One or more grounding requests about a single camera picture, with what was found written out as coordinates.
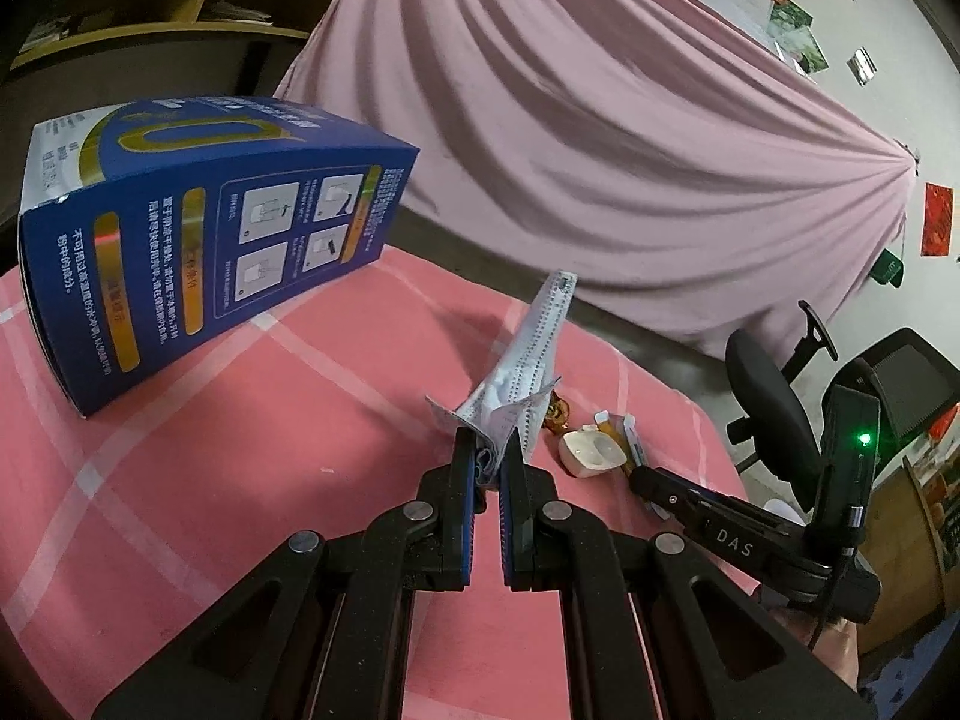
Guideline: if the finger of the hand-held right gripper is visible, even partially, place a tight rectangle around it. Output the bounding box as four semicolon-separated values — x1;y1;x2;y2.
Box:
628;465;712;535

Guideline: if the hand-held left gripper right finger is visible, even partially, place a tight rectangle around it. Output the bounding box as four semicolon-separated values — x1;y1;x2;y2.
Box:
495;431;880;720

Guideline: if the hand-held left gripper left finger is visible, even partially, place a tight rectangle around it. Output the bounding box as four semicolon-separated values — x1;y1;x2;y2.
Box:
90;426;482;720

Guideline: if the grey face mask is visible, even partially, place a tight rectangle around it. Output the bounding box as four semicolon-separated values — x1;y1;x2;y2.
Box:
425;270;578;492

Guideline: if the person's right hand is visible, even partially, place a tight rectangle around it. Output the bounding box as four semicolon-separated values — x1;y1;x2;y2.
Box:
780;607;861;692

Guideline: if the black office chair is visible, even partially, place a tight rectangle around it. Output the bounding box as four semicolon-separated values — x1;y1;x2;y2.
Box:
724;300;960;511

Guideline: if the wooden cabinet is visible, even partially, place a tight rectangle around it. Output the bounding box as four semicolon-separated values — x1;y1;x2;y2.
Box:
859;454;950;653

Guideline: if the green hanging bag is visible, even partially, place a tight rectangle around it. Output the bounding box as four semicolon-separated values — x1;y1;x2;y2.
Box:
870;247;906;287

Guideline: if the pink checked blanket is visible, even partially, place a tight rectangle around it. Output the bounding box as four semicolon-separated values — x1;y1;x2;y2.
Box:
0;244;773;720

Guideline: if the pink hanging sheet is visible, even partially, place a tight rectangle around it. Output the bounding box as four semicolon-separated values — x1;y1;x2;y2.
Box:
271;0;920;361

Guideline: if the blue cardboard box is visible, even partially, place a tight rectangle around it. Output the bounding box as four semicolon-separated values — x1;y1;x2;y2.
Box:
16;95;419;419

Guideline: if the green landscape photo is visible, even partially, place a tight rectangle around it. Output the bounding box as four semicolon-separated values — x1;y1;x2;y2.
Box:
769;1;815;53
787;26;830;76

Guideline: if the pile of papers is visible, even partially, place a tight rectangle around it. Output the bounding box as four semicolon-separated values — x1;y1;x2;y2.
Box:
202;0;271;23

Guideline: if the wooden shelf desk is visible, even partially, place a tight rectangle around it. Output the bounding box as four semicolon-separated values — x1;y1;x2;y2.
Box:
7;0;338;72

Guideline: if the red diamond wall poster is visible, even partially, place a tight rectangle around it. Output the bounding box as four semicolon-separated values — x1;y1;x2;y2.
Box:
921;181;957;257

